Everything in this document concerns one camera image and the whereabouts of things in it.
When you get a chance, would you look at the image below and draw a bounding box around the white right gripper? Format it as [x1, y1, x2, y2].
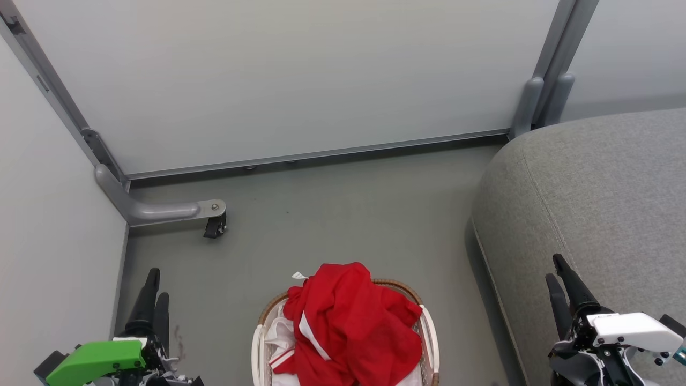
[545, 254, 686, 386]

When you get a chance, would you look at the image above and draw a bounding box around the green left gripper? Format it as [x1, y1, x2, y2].
[34, 268, 205, 386]

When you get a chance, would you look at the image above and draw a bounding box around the red basketball jersey white trim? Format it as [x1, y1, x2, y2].
[270, 303, 424, 386]

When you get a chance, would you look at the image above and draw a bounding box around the grey fabric sofa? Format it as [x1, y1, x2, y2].
[471, 107, 686, 386]

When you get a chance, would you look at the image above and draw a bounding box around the grey curved partition leg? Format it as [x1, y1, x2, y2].
[95, 164, 227, 227]

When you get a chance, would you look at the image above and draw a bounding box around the black caster wheel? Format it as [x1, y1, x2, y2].
[203, 212, 228, 239]

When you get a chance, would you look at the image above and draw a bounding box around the white garment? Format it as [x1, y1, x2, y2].
[264, 305, 424, 386]

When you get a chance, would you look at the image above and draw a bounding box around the white laundry basket wicker rim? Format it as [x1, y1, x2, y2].
[251, 278, 441, 386]

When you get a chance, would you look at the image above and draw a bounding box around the grey partition bottom rail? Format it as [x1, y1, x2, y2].
[110, 224, 130, 339]
[126, 129, 511, 181]

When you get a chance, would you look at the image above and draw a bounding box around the grey partition post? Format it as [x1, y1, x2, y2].
[509, 0, 578, 140]
[0, 0, 130, 189]
[539, 0, 600, 128]

